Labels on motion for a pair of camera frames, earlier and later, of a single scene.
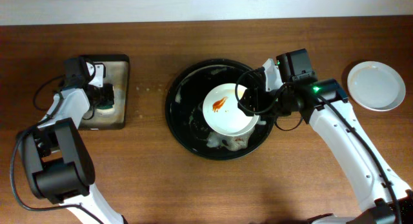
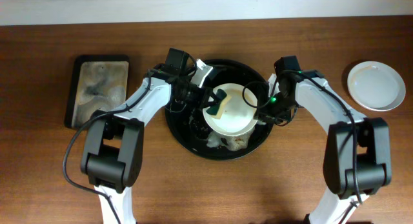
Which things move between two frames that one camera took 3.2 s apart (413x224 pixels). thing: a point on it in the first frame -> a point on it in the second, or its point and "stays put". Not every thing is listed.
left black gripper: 105,95 -> 205,98
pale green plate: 376,86 stays put
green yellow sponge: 105,108 -> 223,98
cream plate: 223,115 stays put
